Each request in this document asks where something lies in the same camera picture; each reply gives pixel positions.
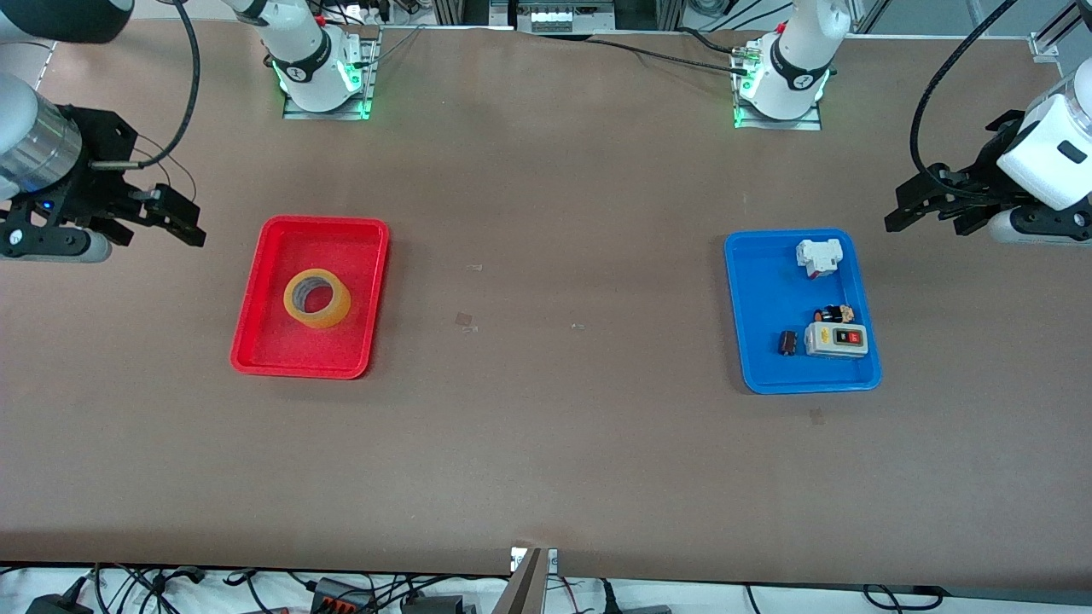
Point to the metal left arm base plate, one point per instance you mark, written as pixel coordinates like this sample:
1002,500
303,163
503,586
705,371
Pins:
806,124

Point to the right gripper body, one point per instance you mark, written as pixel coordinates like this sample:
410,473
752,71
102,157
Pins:
101,183

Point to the grey push button switch box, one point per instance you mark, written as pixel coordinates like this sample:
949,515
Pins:
823,341

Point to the white terminal block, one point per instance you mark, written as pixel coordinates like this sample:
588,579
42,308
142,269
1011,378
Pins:
550,19

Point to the white plug adapter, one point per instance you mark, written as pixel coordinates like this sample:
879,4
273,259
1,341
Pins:
819,254

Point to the small black orange component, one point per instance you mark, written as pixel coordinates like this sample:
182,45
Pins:
832,314

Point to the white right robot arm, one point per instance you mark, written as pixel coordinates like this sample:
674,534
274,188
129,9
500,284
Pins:
307,72

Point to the red plastic tray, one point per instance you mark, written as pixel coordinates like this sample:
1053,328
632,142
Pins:
273,341

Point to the black orange power strip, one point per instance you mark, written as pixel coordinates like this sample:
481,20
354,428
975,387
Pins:
337,597

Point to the metal table edge clamp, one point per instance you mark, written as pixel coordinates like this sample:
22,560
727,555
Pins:
550,558

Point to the aluminium frame rack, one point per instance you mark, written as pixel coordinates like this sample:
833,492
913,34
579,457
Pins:
640,13

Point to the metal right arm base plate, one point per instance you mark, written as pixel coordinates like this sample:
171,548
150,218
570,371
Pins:
372,77

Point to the small black cylindrical component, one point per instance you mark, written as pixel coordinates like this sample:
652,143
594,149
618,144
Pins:
788,343

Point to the black power adapter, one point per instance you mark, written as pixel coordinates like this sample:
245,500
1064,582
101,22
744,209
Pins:
55,605

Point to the blue plastic tray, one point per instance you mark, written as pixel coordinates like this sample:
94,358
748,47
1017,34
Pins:
768,362

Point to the yellow clear tape roll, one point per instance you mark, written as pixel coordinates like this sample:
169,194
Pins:
320,321

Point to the grey support post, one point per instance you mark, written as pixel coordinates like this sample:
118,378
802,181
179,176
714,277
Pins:
522,593

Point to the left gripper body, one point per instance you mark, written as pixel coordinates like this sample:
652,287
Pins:
988,168

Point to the black box under table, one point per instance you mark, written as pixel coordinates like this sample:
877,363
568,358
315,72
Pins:
431,605

